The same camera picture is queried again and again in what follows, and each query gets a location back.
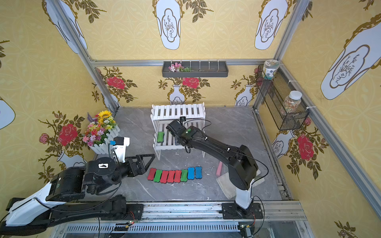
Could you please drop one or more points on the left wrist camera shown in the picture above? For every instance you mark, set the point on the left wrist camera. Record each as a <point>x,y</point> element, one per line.
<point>119,145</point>

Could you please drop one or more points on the green eraser lower shelf left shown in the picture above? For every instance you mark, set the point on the green eraser lower shelf left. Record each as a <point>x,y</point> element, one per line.
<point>160,137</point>

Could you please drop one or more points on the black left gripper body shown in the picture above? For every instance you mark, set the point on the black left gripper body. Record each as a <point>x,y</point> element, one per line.
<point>131,166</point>

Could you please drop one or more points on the purple garden fork pink handle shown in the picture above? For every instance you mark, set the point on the purple garden fork pink handle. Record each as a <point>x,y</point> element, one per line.
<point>219,169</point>

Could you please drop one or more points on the grey wall tray with flowers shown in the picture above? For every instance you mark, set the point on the grey wall tray with flowers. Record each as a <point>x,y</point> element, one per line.
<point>194,68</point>

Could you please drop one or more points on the white wooden two-tier shelf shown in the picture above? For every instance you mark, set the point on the white wooden two-tier shelf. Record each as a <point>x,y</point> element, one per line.
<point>168,119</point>

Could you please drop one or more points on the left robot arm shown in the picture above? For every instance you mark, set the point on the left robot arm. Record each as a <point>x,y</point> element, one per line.
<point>74,194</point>

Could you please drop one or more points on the flower bouquet in white planter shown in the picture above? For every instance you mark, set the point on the flower bouquet in white planter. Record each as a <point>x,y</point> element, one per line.
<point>100,132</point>

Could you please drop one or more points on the black wire wall basket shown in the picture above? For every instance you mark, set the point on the black wire wall basket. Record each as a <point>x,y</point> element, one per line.
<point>275,92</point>

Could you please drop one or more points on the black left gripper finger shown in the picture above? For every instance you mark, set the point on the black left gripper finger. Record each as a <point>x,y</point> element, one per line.
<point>145,160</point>
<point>138,170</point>

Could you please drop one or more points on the jar with patterned label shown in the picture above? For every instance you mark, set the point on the jar with patterned label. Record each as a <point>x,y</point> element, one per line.
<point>270,68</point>

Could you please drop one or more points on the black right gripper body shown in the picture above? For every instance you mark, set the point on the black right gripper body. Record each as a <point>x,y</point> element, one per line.
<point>172,129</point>

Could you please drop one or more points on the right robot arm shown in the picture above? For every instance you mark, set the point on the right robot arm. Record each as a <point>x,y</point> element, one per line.
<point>242,168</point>

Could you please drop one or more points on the red eraser top shelf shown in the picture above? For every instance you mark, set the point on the red eraser top shelf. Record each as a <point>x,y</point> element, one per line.
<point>151,174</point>
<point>177,176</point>

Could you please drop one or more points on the clear jar white lid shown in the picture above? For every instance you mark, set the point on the clear jar white lid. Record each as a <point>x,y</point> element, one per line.
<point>292,101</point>

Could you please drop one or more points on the white gardening glove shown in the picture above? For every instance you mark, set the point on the white gardening glove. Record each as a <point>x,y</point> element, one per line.
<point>229,189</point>

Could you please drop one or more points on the blue eraser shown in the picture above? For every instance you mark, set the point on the blue eraser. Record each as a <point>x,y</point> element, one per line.
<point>191,173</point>
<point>198,172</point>

